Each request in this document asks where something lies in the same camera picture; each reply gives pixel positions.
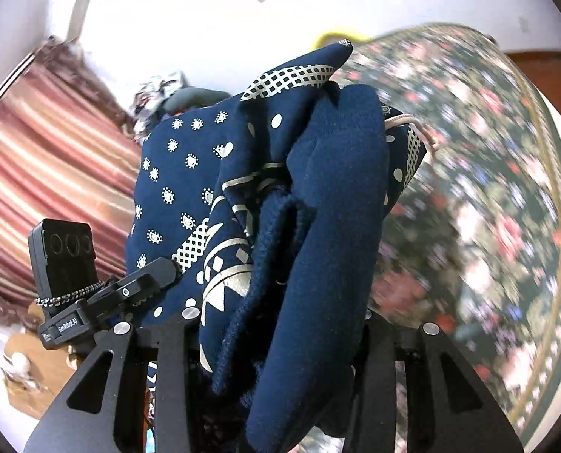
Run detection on yellow object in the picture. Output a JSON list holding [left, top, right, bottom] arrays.
[[314, 31, 357, 48]]

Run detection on wooden furniture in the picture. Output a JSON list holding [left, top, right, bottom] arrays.
[[0, 302, 80, 421]]

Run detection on navy patterned hoodie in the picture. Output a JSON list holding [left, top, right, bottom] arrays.
[[125, 38, 435, 449]]

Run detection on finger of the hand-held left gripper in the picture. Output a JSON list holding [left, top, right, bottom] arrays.
[[86, 257, 183, 314]]

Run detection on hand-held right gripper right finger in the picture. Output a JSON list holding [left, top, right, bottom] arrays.
[[349, 311, 524, 453]]

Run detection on dark floral blanket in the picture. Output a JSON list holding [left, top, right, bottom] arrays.
[[309, 23, 561, 453]]

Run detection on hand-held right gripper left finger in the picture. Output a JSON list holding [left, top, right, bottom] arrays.
[[25, 307, 202, 453]]

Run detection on printed gift bag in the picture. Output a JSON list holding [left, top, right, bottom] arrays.
[[129, 70, 187, 135]]

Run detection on pink striped curtain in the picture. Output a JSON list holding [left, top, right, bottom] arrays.
[[0, 38, 142, 326]]

